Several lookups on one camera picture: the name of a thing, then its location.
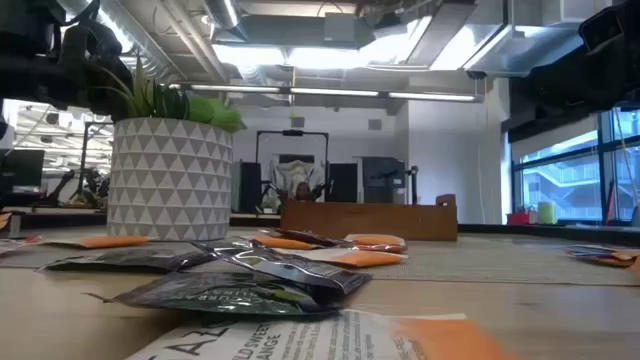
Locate dark foil tea packet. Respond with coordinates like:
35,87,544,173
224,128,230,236
264,228,351,247
39,248,216,274
84,272,346,319
192,239,374,306

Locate wooden tea organizer box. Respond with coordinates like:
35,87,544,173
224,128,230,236
279,193,459,243

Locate black background robot arms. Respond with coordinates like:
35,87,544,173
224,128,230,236
47,167,111,209

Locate black computer monitor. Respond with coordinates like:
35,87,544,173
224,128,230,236
0,148,46,195

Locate succulent in white patterned pot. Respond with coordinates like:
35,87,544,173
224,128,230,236
92,54,246,242

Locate yellow green cup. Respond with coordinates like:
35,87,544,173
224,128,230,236
538,200,558,226

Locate black upright panel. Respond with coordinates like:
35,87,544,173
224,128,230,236
328,162,359,204
238,160,262,214

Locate black background pole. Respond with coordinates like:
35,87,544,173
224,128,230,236
405,164,419,205

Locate grey woven placemat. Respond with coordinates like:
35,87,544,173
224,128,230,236
0,227,640,287

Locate dark grey monitor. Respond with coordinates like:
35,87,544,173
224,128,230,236
362,156,406,204

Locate white patterned cloth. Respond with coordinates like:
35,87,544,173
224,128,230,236
272,159,324,201

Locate long ceiling tube light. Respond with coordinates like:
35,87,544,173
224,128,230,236
167,82,484,104

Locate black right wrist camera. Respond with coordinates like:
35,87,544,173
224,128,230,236
578,3,627,53

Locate black stand frame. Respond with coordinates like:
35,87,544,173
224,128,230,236
77,121,116,201

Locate black window frame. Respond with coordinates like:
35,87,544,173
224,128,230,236
509,107,640,226

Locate black background station frame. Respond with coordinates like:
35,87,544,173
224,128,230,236
255,129,330,211

